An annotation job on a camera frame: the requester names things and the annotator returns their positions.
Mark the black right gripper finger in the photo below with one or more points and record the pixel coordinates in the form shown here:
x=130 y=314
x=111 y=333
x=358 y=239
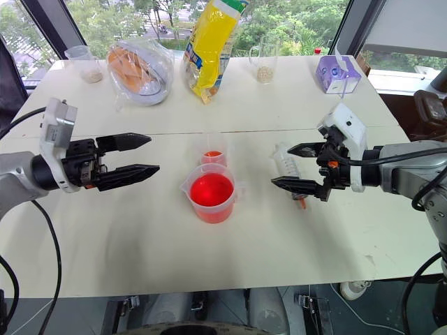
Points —
x=307 y=149
x=297 y=184

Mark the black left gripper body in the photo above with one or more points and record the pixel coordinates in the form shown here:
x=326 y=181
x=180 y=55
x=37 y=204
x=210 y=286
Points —
x=82 y=164

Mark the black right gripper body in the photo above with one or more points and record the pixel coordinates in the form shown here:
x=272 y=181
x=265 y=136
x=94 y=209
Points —
x=335 y=164

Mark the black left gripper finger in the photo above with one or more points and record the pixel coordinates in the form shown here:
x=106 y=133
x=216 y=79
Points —
x=122 y=141
x=129 y=174

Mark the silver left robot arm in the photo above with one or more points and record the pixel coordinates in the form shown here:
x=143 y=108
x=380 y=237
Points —
x=15 y=171

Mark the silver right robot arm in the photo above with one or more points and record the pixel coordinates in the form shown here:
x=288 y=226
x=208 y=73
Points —
x=408 y=167

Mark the clear plastic syringe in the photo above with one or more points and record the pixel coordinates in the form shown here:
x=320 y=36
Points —
x=284 y=164

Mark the large measuring cup red liquid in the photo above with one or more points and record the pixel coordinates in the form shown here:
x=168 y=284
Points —
x=211 y=192

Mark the small measuring cup red liquid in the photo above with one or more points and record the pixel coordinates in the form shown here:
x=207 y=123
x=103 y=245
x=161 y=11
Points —
x=213 y=155

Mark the clear bag with bread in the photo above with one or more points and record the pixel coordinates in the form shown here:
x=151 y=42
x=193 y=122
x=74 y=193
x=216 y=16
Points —
x=139 y=73

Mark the purple carton box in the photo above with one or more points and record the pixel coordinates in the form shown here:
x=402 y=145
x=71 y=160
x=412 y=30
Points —
x=335 y=75

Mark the wide clear beaker with grains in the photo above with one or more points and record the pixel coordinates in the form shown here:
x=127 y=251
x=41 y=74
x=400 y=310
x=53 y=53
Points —
x=89 y=68

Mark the tall clear beaker with grains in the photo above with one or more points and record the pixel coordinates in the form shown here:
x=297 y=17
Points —
x=265 y=68

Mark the red bottle cap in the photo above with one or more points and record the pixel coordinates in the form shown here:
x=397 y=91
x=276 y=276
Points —
x=317 y=51

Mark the dark brown chair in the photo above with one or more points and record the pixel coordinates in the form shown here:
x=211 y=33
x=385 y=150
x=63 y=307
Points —
x=431 y=111

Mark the yellow snack bag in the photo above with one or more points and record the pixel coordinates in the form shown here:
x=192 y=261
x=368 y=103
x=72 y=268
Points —
x=209 y=49

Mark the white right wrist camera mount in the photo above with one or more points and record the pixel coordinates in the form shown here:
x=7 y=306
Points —
x=349 y=125

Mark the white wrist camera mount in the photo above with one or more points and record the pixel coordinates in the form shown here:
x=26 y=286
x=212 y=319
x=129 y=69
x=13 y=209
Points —
x=349 y=125
x=56 y=129

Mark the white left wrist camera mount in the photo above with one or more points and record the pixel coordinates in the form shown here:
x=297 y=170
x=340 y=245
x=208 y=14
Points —
x=56 y=129

